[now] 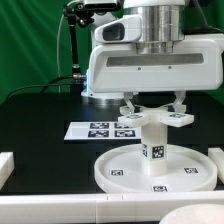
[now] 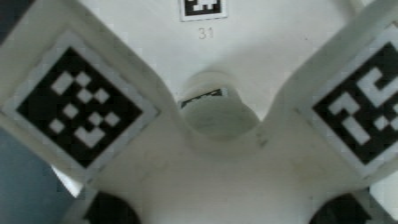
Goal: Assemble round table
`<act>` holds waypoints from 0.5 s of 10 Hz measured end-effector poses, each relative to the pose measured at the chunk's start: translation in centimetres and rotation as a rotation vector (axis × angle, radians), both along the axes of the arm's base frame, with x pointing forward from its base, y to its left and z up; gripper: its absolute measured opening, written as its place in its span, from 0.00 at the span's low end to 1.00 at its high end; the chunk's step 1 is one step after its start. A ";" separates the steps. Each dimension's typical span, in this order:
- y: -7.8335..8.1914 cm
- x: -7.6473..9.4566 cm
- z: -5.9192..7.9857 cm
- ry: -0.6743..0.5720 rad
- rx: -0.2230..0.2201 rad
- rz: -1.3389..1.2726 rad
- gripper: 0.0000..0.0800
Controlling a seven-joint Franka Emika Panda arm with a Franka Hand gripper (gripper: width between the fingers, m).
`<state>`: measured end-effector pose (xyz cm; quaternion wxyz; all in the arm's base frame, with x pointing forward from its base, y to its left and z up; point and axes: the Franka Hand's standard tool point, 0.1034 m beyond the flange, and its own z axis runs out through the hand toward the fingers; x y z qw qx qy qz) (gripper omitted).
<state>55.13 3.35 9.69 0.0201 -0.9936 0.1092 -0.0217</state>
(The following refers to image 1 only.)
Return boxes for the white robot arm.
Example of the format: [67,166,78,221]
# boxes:
[86,0,224,112]

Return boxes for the white left barrier block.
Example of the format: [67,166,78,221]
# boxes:
[0,152,14,190]

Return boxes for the grey braided cable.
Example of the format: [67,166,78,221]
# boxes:
[191,0,224,36]

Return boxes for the white round object foreground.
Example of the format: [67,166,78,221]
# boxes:
[159,204,224,224]

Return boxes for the white front barrier rail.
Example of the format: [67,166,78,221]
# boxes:
[0,191,224,224]

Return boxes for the white fiducial marker sheet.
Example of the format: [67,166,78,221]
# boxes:
[64,122,141,141]

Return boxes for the white cross-shaped table base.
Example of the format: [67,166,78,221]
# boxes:
[118,107,194,128]

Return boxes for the black cable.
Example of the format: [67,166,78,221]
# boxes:
[4,75,86,101]

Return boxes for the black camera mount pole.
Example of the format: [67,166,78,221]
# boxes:
[63,2,94,79]

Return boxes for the white round table top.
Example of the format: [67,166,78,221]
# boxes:
[94,144,217,193]

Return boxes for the white barrier block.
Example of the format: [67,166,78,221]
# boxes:
[0,152,14,190]
[208,148,224,184]

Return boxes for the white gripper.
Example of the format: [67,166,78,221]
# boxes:
[88,15,224,113]

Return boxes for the white right barrier block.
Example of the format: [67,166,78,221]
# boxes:
[208,148,224,184]

